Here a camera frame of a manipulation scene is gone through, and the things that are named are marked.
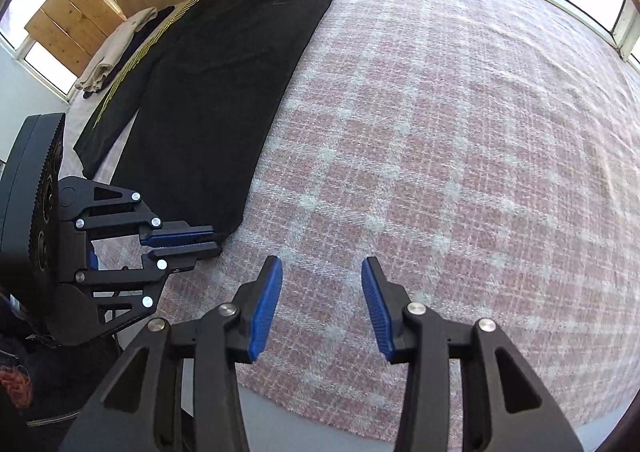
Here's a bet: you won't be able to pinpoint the dark navy folded garment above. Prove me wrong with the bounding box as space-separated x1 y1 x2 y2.
82 6 177 98

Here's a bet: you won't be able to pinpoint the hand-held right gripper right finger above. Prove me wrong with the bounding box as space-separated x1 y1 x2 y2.
361 256 585 452

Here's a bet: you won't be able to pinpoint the black pants with yellow print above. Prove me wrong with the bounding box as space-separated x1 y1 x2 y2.
73 0 346 245

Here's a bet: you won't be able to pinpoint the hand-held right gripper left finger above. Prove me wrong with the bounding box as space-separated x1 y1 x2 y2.
59 255 284 452

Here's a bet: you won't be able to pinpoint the beige folded cardigan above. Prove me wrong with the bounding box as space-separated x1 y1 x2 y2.
75 6 158 92

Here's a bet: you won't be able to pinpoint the pink plaid blanket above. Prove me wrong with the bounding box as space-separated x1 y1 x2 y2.
65 0 640 450

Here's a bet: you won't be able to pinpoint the pine plank board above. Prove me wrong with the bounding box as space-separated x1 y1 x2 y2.
24 0 126 77

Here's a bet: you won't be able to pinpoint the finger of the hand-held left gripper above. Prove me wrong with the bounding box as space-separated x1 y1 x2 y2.
59 176 225 247
75 242 223 333

